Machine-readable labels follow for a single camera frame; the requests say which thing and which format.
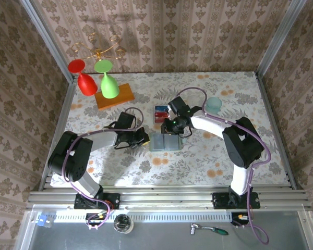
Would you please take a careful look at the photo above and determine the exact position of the green plastic wine glass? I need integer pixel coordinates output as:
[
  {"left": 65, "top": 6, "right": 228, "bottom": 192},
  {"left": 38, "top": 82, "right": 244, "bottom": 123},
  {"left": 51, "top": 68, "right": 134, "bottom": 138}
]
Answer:
[{"left": 94, "top": 59, "right": 120, "bottom": 99}]

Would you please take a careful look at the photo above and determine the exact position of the floral patterned table cover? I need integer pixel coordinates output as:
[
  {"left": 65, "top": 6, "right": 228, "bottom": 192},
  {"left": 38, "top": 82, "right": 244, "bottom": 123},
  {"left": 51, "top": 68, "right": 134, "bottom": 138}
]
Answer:
[{"left": 51, "top": 71, "right": 290, "bottom": 187}]

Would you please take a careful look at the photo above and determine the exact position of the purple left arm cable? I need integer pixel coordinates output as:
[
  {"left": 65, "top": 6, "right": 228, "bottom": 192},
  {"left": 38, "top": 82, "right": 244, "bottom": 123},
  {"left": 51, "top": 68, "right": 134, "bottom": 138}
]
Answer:
[{"left": 62, "top": 107, "right": 145, "bottom": 230}]

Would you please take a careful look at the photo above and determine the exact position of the black bracket with yellow connector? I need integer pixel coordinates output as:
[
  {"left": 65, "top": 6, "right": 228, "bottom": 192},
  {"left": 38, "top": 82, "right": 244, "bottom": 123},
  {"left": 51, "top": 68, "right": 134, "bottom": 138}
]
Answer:
[
  {"left": 85, "top": 212, "right": 107, "bottom": 230},
  {"left": 231, "top": 212, "right": 251, "bottom": 227}
]

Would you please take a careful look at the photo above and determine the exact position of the orange wooden block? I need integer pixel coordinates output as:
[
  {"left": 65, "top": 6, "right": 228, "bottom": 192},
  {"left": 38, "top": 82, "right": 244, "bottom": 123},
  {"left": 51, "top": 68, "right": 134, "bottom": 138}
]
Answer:
[{"left": 94, "top": 83, "right": 135, "bottom": 111}]

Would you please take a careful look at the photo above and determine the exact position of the green leather card holder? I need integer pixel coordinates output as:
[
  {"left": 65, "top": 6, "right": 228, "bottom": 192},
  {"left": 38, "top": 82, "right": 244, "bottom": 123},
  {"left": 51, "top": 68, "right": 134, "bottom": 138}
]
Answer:
[{"left": 149, "top": 132, "right": 184, "bottom": 153}]

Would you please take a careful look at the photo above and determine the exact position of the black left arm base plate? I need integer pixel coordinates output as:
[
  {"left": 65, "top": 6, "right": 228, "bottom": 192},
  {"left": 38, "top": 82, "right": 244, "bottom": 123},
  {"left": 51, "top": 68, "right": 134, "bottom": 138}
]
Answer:
[{"left": 74, "top": 192, "right": 121, "bottom": 210}]

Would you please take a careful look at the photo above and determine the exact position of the red plastic wine glass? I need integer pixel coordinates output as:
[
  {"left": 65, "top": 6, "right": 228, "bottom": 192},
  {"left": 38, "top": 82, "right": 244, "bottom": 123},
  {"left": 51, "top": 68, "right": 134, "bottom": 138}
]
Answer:
[{"left": 67, "top": 59, "right": 98, "bottom": 96}]

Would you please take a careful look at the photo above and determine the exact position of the green-handled ratchet wrench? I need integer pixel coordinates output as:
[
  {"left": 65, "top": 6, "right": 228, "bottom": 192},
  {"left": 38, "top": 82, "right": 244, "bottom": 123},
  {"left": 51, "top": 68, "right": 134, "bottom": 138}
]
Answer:
[{"left": 189, "top": 222, "right": 229, "bottom": 236}]

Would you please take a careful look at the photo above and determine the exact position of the grey metal shelf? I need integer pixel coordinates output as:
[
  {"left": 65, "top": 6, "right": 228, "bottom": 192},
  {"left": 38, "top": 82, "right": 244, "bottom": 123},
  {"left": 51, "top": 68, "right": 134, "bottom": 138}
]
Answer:
[{"left": 15, "top": 205, "right": 313, "bottom": 250}]

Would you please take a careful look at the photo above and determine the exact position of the grey slotted cable duct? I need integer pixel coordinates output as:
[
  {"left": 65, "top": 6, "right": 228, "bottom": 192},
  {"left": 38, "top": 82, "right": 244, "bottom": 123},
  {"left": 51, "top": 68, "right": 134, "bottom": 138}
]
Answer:
[{"left": 53, "top": 210, "right": 234, "bottom": 223}]

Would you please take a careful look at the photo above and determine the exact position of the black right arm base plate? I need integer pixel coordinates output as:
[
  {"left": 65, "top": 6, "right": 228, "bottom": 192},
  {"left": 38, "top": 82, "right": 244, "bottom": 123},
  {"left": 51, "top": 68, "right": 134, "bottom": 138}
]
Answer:
[{"left": 212, "top": 191, "right": 261, "bottom": 210}]

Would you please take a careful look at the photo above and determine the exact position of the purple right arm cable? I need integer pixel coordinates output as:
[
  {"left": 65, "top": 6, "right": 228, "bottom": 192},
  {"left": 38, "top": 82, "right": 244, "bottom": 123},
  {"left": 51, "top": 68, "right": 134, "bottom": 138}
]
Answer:
[{"left": 175, "top": 87, "right": 272, "bottom": 245}]

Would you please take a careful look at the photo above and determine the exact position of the aluminium frame cross rail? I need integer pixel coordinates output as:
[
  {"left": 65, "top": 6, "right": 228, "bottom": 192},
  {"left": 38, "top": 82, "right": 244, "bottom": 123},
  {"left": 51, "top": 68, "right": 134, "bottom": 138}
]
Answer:
[{"left": 26, "top": 190, "right": 313, "bottom": 210}]

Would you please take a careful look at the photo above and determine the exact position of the gold wire glass rack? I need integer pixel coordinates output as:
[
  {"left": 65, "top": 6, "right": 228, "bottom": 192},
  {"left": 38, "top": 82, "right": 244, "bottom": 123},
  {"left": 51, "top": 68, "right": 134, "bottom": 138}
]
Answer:
[{"left": 71, "top": 33, "right": 126, "bottom": 62}]

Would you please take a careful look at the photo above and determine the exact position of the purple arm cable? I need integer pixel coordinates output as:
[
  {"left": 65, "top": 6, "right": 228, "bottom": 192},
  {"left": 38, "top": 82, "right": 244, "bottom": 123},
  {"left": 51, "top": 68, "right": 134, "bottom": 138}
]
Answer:
[
  {"left": 175, "top": 87, "right": 272, "bottom": 245},
  {"left": 62, "top": 107, "right": 145, "bottom": 230}
]

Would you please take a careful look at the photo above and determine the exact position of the aluminium frame post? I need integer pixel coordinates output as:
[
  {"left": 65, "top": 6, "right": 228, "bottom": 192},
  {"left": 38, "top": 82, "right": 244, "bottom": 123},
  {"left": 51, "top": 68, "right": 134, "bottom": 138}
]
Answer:
[
  {"left": 255, "top": 0, "right": 310, "bottom": 79},
  {"left": 17, "top": 0, "right": 78, "bottom": 84}
]

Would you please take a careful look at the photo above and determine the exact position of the blue and clear plastic clip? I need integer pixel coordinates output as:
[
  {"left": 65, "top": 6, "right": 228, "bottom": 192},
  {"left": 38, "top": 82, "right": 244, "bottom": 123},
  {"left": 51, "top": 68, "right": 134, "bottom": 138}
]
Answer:
[{"left": 38, "top": 215, "right": 54, "bottom": 228}]

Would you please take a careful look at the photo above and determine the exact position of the clear acrylic tray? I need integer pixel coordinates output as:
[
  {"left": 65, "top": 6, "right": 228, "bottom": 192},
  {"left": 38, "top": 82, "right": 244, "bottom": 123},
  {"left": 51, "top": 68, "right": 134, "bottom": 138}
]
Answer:
[{"left": 152, "top": 103, "right": 176, "bottom": 125}]

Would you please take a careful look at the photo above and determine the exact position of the clear plastic cup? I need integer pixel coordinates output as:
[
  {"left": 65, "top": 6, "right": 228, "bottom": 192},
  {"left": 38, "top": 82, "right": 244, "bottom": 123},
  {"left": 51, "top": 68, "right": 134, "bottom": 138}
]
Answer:
[{"left": 187, "top": 94, "right": 203, "bottom": 109}]

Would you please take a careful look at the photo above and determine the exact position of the aluminium frame side rail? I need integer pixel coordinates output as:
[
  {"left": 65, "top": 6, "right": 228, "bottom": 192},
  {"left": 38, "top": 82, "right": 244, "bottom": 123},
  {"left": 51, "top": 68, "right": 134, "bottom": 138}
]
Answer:
[
  {"left": 255, "top": 72, "right": 298, "bottom": 191},
  {"left": 38, "top": 78, "right": 78, "bottom": 192}
]

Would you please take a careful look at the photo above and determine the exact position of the frosted teal cup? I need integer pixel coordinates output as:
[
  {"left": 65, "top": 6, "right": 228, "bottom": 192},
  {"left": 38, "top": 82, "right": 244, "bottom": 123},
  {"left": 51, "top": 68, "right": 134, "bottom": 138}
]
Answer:
[{"left": 204, "top": 96, "right": 223, "bottom": 114}]

